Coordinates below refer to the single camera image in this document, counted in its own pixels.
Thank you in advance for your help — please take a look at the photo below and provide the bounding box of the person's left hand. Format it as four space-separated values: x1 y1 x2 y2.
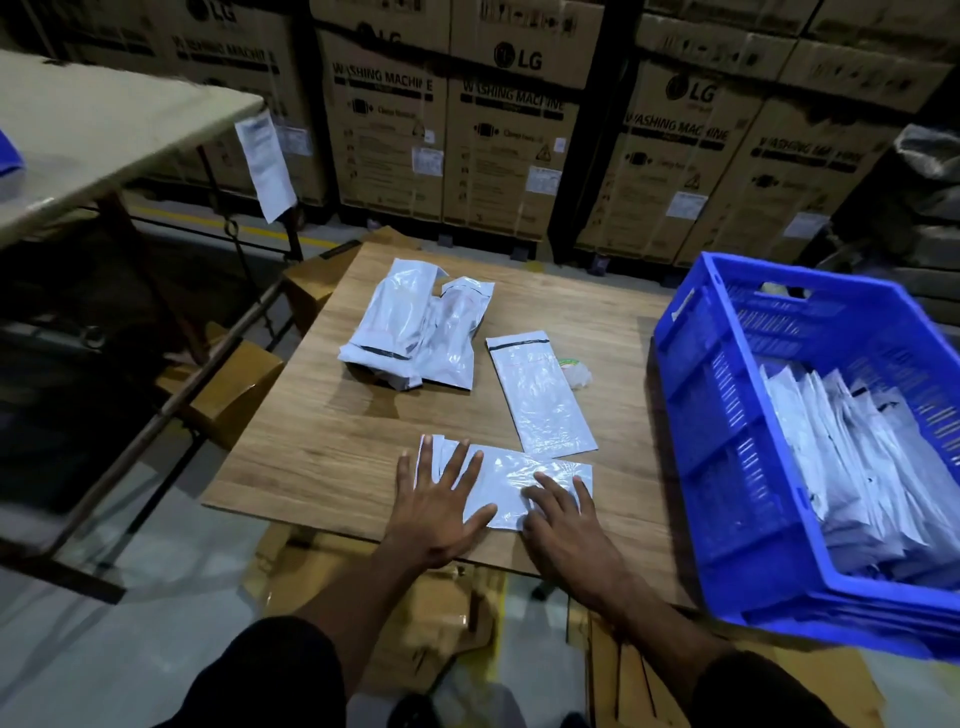
379 435 498 569

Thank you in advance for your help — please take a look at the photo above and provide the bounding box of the person's right hand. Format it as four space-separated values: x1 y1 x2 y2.
520 471 633 610

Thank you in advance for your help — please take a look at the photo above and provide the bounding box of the person's right forearm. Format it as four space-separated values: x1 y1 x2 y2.
592 577 732 695

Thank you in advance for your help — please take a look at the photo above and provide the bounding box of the person's left forearm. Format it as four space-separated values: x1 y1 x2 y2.
296 541 451 699

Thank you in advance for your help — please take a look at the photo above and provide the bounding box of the wooden table board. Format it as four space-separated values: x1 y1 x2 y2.
201 241 695 610

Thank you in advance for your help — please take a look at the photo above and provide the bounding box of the long white plastic pouch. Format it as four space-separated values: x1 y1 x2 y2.
485 330 600 460

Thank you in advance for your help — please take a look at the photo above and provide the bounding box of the flattened brown cardboard box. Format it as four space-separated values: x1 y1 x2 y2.
241 522 508 699

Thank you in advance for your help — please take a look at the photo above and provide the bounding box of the filled white plastic pouch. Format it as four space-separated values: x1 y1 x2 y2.
338 258 449 392
411 276 496 392

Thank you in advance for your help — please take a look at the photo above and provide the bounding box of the blue plastic crate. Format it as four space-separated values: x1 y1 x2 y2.
653 251 960 664

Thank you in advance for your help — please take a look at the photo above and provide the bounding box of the pile of white pouches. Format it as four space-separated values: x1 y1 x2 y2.
759 363 960 591

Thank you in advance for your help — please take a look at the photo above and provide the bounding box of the white paper sheet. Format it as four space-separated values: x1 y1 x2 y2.
234 110 299 225

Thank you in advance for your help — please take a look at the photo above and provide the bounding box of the stack of large cardboard boxes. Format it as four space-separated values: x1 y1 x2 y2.
45 0 960 268

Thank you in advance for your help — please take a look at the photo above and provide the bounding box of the beige folding table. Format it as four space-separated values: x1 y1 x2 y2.
0 49 304 606

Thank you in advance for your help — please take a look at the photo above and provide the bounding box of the grey wrapped bundle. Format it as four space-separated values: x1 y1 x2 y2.
817 123 960 328

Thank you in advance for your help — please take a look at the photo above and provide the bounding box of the blue plastic object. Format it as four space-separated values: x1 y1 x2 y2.
0 129 27 202

